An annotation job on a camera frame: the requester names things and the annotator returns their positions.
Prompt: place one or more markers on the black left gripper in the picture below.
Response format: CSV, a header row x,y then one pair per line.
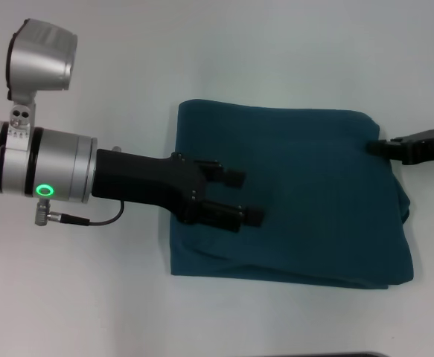
x,y
142,178

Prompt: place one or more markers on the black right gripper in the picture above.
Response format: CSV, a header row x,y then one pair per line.
x,y
429,147

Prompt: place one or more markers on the teal T-shirt with FREE print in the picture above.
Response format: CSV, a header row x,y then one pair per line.
x,y
313,215

